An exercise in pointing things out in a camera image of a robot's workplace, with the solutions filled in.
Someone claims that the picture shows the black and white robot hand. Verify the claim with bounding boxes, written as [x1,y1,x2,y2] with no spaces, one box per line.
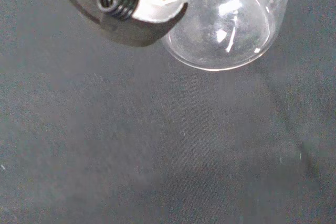
[62,0,211,48]

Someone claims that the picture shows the black bench cloth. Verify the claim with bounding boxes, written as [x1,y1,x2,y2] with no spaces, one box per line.
[0,0,336,224]

